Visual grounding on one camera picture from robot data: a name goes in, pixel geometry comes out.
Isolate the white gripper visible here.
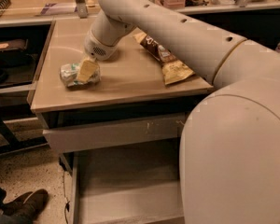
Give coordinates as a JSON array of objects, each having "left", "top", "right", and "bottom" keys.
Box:
[{"left": 77, "top": 30, "right": 118, "bottom": 83}]

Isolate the silver green 7up can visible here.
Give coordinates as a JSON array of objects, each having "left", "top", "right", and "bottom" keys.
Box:
[{"left": 59, "top": 61, "right": 102, "bottom": 88}]

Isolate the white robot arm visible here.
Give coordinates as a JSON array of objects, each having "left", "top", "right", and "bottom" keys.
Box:
[{"left": 84, "top": 0, "right": 280, "bottom": 224}]

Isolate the grey drawer cabinet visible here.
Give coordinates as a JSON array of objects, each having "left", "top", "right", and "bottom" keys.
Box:
[{"left": 26, "top": 11, "right": 229, "bottom": 224}]

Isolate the closed top drawer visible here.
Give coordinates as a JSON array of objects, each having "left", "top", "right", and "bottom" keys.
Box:
[{"left": 43, "top": 113, "right": 187, "bottom": 153}]

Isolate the open middle drawer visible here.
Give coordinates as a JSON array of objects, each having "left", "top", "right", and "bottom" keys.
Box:
[{"left": 69, "top": 138, "right": 185, "bottom": 224}]

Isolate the brown yellow chip bag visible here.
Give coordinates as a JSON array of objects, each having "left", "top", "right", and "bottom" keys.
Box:
[{"left": 133, "top": 32, "right": 194, "bottom": 85}]

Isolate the black metal stand leg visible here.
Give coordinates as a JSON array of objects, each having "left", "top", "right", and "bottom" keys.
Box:
[{"left": 0, "top": 105, "right": 47, "bottom": 156}]

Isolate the dark brown right shoe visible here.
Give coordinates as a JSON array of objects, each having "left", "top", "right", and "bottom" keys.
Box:
[{"left": 11, "top": 189, "right": 49, "bottom": 224}]

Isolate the dark brown shoe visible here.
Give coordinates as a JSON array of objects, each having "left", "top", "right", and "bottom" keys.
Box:
[
  {"left": 11, "top": 189, "right": 49, "bottom": 224},
  {"left": 2, "top": 191, "right": 32, "bottom": 216}
]

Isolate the dark brown left shoe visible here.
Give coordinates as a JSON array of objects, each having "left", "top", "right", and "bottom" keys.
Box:
[{"left": 2, "top": 191, "right": 32, "bottom": 216}]

